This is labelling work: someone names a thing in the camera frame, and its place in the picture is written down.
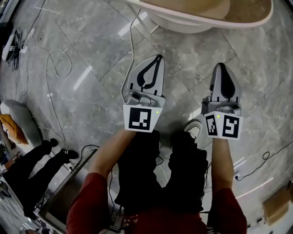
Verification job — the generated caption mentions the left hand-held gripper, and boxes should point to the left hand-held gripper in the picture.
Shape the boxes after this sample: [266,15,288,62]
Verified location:
[123,54,166,133]

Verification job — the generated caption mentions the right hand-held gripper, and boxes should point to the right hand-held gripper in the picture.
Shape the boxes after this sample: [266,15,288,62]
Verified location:
[201,63,244,141]

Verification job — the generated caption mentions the person's right forearm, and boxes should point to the person's right forearm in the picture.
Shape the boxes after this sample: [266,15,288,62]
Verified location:
[210,136,236,195]

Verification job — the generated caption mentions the person's left forearm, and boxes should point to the person's left forearm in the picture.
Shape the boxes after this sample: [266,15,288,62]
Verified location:
[88,129,138,181]

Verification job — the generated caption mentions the round glass coffee table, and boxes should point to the round glass coffee table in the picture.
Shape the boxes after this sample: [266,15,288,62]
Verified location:
[125,0,275,34]

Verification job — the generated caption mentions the person's right white shoe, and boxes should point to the person's right white shoe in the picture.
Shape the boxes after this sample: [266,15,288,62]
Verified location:
[184,118,204,139]

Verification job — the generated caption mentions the person's black trousers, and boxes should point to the person's black trousers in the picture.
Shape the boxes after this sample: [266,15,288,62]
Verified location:
[114,129,209,215]

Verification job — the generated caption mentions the white chair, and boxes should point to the white chair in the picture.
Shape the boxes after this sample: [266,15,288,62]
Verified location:
[0,99,43,146]

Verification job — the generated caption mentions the person's red shirt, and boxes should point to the person's red shirt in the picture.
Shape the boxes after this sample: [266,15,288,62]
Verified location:
[65,172,248,234]

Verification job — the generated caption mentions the white round appliance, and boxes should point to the white round appliance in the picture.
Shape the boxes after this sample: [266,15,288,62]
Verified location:
[1,28,22,62]

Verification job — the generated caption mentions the grey counter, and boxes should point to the grey counter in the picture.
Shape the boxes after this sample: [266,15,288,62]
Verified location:
[38,147,100,234]

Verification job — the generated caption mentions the orange cushion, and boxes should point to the orange cushion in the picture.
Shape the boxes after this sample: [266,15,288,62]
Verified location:
[0,113,30,145]

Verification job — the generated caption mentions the straight white cable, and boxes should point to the straight white cable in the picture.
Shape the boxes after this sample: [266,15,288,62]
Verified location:
[120,8,147,103]

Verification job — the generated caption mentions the black cable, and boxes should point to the black cable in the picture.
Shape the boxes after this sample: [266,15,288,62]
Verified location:
[239,140,293,180]

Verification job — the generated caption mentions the looped white cable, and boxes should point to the looped white cable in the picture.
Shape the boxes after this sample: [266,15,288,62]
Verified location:
[22,36,73,149]

